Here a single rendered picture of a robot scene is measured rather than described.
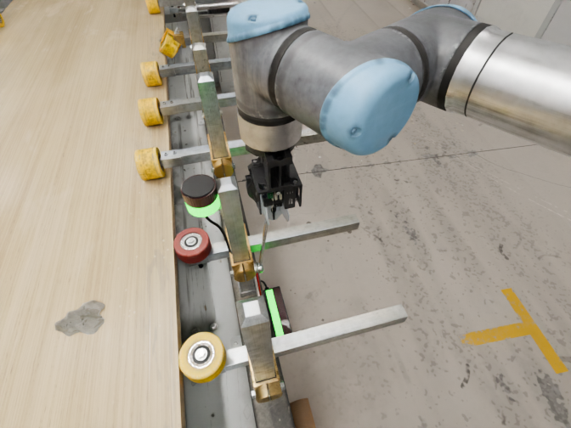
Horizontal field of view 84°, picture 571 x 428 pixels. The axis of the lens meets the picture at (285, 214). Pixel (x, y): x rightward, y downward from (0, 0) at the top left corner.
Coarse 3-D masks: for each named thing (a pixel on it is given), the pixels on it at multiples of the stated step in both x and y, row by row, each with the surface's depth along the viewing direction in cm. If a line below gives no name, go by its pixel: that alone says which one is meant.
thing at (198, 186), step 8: (200, 176) 56; (184, 184) 54; (192, 184) 54; (200, 184) 54; (208, 184) 54; (184, 192) 53; (192, 192) 53; (200, 192) 53; (208, 192) 53; (216, 224) 62
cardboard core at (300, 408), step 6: (294, 402) 123; (300, 402) 123; (306, 402) 124; (294, 408) 122; (300, 408) 122; (306, 408) 122; (294, 414) 121; (300, 414) 120; (306, 414) 120; (312, 414) 123; (294, 420) 121; (300, 420) 119; (306, 420) 119; (312, 420) 120; (300, 426) 118; (306, 426) 118; (312, 426) 119
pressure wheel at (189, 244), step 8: (184, 232) 73; (192, 232) 73; (200, 232) 73; (176, 240) 71; (184, 240) 72; (192, 240) 71; (200, 240) 71; (208, 240) 71; (176, 248) 70; (184, 248) 70; (192, 248) 70; (200, 248) 70; (208, 248) 72; (184, 256) 69; (192, 256) 69; (200, 256) 70; (200, 264) 78
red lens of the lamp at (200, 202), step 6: (198, 174) 56; (204, 174) 56; (216, 186) 55; (216, 192) 55; (186, 198) 53; (192, 198) 52; (198, 198) 52; (204, 198) 53; (210, 198) 54; (216, 198) 55; (192, 204) 53; (198, 204) 53; (204, 204) 54; (210, 204) 54
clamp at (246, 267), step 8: (248, 240) 76; (248, 248) 74; (232, 256) 73; (232, 264) 71; (240, 264) 71; (248, 264) 72; (232, 272) 72; (240, 272) 70; (248, 272) 71; (240, 280) 73; (248, 280) 74
